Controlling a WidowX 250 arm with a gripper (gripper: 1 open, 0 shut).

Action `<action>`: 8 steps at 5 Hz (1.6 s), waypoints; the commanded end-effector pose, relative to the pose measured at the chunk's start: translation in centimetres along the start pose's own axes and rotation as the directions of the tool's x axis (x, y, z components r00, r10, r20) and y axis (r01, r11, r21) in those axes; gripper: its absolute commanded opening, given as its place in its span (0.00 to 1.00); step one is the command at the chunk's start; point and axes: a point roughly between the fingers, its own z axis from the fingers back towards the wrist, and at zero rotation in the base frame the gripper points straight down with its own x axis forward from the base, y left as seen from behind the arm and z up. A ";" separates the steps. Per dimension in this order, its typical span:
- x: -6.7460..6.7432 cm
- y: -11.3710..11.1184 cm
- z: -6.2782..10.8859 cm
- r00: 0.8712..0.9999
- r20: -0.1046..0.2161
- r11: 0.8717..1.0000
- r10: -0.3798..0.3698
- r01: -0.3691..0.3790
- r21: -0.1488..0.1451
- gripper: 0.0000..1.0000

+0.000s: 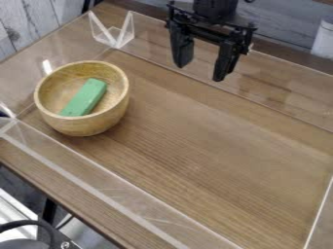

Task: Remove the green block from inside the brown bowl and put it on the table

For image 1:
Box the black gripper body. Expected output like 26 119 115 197
166 0 259 51

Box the black cable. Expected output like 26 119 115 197
0 219 58 249

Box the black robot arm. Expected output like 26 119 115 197
166 0 259 82

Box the green rectangular block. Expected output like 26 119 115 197
61 78 107 117

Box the black table leg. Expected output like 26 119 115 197
42 198 58 224

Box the black metal bracket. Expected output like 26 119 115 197
37 223 82 249

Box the clear acrylic tray wall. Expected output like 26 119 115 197
0 5 333 249

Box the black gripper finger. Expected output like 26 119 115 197
214 41 240 82
169 21 194 68

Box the brown wooden bowl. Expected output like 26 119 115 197
34 60 130 136

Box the white cylindrical container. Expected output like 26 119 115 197
311 16 333 59

